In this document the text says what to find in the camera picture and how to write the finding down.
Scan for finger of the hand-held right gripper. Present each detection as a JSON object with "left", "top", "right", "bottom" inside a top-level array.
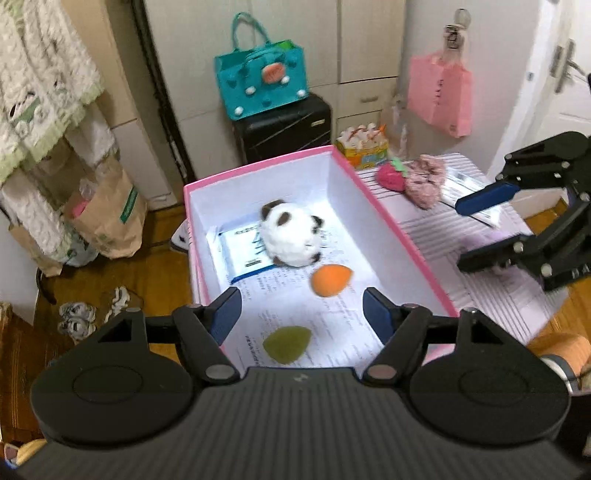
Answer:
[
  {"left": 455, "top": 131, "right": 591, "bottom": 216},
  {"left": 457, "top": 185, "right": 591, "bottom": 291}
]

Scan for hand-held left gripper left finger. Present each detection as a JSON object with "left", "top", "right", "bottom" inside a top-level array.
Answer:
[{"left": 95, "top": 286, "right": 243, "bottom": 386}]

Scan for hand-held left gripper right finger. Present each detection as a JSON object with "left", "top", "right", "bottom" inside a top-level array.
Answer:
[{"left": 362, "top": 287, "right": 509, "bottom": 387}]

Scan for purple plush toy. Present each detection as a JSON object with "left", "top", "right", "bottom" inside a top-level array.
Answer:
[{"left": 462, "top": 228, "right": 515, "bottom": 275}]

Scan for white packet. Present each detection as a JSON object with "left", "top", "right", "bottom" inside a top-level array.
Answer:
[{"left": 438, "top": 167, "right": 504, "bottom": 228}]

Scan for orange makeup sponge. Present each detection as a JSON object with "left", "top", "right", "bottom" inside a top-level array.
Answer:
[{"left": 310, "top": 264, "right": 352, "bottom": 297}]

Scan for blue tissue packet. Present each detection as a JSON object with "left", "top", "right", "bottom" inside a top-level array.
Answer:
[{"left": 217, "top": 224, "right": 278, "bottom": 283}]

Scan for pink floral scrunchie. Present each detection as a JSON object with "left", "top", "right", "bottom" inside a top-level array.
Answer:
[{"left": 405, "top": 154, "right": 448, "bottom": 210}]

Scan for green makeup sponge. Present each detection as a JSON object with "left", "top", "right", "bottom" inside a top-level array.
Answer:
[{"left": 262, "top": 325, "right": 312, "bottom": 367}]

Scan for pink cardboard box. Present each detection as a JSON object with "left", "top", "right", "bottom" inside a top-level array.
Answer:
[{"left": 183, "top": 145, "right": 459, "bottom": 370}]

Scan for red strawberry plush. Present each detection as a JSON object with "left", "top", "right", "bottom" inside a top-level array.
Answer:
[{"left": 378, "top": 157, "right": 411, "bottom": 191}]

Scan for panda plush toy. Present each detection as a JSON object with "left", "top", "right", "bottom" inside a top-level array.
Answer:
[{"left": 259, "top": 200, "right": 326, "bottom": 267}]

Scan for printed paper sheet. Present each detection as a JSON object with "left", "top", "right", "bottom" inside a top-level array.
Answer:
[{"left": 205, "top": 226, "right": 384, "bottom": 370}]

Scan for white plastic item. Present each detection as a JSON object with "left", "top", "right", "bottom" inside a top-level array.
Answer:
[{"left": 168, "top": 220, "right": 191, "bottom": 254}]

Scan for pink tote bag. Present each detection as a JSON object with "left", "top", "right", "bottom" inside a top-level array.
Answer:
[{"left": 407, "top": 51, "right": 474, "bottom": 138}]

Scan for white door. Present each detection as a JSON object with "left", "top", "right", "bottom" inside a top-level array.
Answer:
[{"left": 531, "top": 0, "right": 591, "bottom": 217}]

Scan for clear plastic bag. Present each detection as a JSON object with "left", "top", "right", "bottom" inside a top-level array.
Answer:
[{"left": 382, "top": 92, "right": 413, "bottom": 160}]

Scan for pack of small bottles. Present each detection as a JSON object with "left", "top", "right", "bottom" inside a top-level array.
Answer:
[{"left": 335, "top": 122, "right": 389, "bottom": 169}]

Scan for green print paper bag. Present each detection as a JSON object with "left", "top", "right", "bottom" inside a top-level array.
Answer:
[{"left": 62, "top": 157, "right": 149, "bottom": 259}]

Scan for black suitcase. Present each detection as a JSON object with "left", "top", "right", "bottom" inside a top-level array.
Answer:
[{"left": 232, "top": 92, "right": 333, "bottom": 167}]

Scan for wooden cabinet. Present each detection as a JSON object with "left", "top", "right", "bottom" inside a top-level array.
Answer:
[{"left": 0, "top": 300, "right": 70, "bottom": 444}]

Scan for white fluffy pajama pants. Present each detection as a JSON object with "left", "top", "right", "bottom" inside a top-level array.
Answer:
[{"left": 0, "top": 104, "right": 122, "bottom": 259}]

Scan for grey wardrobe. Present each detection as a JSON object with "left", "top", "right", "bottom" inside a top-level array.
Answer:
[{"left": 143, "top": 0, "right": 407, "bottom": 195}]

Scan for teal felt handbag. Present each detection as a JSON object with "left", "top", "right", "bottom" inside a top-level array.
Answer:
[{"left": 215, "top": 11, "right": 309, "bottom": 121}]

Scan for white fluffy pajama jacket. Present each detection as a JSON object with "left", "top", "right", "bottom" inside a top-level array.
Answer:
[{"left": 0, "top": 0, "right": 106, "bottom": 185}]

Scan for metal door handle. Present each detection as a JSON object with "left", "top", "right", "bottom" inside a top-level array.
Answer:
[{"left": 549, "top": 39, "right": 588, "bottom": 93}]

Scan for wall hook with straps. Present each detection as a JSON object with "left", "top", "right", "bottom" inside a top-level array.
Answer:
[{"left": 443, "top": 8, "right": 472, "bottom": 51}]

